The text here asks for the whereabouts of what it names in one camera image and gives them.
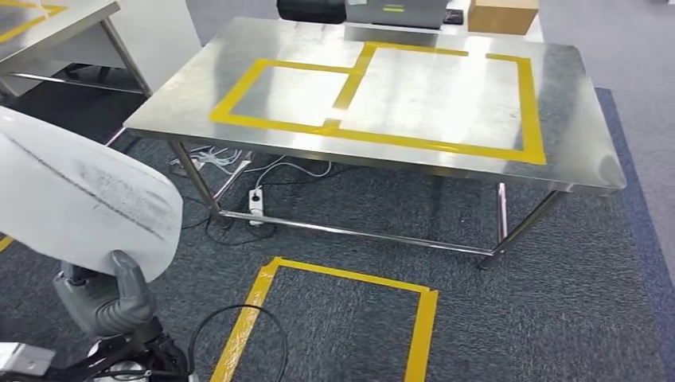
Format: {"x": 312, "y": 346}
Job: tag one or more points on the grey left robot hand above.
{"x": 79, "y": 295}

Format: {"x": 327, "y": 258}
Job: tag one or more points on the white curved plastic body part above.
{"x": 79, "y": 200}

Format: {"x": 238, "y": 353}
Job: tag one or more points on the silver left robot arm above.
{"x": 126, "y": 319}

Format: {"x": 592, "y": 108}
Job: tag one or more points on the stainless steel workbench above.
{"x": 432, "y": 100}

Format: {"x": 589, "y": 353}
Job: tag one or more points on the yellow floor tape strip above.
{"x": 5, "y": 243}

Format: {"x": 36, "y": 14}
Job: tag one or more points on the white power strip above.
{"x": 255, "y": 205}

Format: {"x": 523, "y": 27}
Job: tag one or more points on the white cabinet block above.
{"x": 158, "y": 42}

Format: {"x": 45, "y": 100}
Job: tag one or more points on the steel top side table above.
{"x": 89, "y": 21}

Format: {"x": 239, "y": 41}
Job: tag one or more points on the yellow tape lines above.
{"x": 37, "y": 22}

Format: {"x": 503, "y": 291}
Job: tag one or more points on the black bag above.
{"x": 311, "y": 10}

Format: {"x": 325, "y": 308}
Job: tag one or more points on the grey laptop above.
{"x": 395, "y": 18}

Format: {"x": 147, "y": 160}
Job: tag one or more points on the brown cardboard box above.
{"x": 501, "y": 18}

